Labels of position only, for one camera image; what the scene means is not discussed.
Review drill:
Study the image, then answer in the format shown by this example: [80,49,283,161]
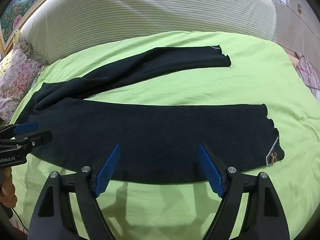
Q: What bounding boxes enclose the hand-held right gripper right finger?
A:
[197,143,290,240]

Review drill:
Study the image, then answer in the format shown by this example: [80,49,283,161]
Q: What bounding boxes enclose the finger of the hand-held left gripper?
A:
[0,121,38,140]
[0,131,53,153]

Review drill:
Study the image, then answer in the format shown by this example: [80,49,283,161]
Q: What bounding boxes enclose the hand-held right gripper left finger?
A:
[27,144,122,240]

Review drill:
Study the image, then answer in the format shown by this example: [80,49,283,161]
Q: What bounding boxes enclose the dark navy pants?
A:
[27,44,285,185]

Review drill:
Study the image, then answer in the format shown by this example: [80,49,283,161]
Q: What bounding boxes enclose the person's left hand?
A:
[0,167,18,208]

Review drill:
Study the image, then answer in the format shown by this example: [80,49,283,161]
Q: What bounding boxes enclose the pink floral pillow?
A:
[0,47,43,123]

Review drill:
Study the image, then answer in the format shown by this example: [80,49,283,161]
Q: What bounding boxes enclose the green bed sheet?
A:
[10,31,320,240]

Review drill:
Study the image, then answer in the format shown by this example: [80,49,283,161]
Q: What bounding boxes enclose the yellow floral cushion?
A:
[12,29,25,49]

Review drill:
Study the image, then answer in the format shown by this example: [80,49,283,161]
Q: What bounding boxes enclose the framed flower painting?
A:
[0,0,73,55]

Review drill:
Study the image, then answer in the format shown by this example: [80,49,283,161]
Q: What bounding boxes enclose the pink plaid cloth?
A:
[287,51,320,98]

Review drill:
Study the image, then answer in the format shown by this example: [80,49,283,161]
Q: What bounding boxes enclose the striped white pillow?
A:
[20,0,277,65]

